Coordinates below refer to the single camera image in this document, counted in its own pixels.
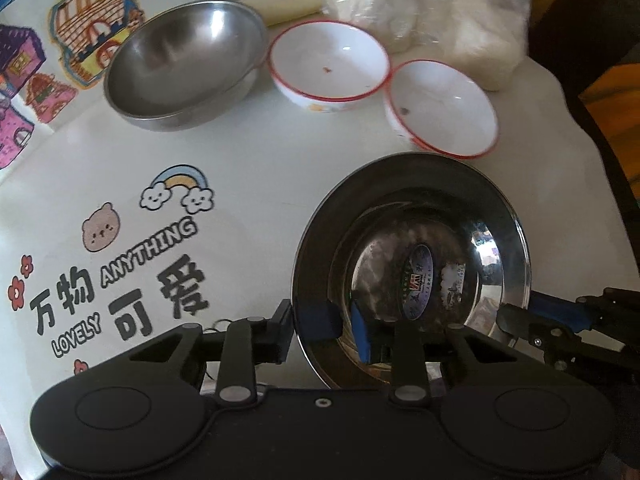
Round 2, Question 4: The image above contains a matte steel bowl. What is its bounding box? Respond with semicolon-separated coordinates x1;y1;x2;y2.
102;0;268;133

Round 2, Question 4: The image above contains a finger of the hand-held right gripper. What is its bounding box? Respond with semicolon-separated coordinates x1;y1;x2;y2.
527;287;640;333
500;302;631;373

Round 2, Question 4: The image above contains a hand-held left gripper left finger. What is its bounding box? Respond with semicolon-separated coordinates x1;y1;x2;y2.
107;299;346;408

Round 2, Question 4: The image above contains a white printed table cover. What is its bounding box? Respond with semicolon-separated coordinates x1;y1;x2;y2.
0;25;626;480

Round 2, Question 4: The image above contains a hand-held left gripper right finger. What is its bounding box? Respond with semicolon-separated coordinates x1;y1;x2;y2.
350;300;531;408

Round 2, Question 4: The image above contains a cream rolled sheet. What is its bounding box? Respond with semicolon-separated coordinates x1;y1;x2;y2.
237;0;333;28

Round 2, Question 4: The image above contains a white red-rimmed bowl with speck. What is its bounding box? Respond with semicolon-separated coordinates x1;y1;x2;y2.
267;20;392;115

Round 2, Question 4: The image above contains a house drawings wall sheet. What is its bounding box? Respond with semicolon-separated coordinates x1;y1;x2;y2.
0;0;211;178

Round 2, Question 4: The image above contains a clear plastic bag white filling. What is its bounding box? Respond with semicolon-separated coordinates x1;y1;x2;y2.
305;0;531;92

